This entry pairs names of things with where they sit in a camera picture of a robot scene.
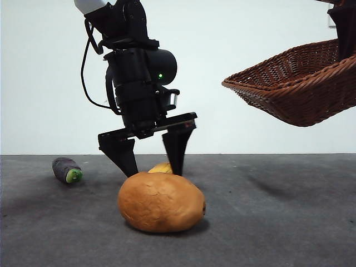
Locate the large brown potato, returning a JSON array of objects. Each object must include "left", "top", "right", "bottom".
[{"left": 117, "top": 171, "right": 206, "bottom": 234}]

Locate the purple eggplant with green cap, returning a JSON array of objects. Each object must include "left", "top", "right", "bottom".
[{"left": 52, "top": 157, "right": 83, "bottom": 184}]

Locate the brown woven wicker basket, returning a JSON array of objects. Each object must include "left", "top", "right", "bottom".
[{"left": 221, "top": 38, "right": 356, "bottom": 128}]

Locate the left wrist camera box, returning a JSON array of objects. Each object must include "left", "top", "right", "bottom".
[{"left": 155, "top": 88, "right": 180, "bottom": 111}]

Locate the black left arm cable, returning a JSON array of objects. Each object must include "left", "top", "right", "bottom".
[{"left": 80, "top": 19, "right": 123, "bottom": 115}]

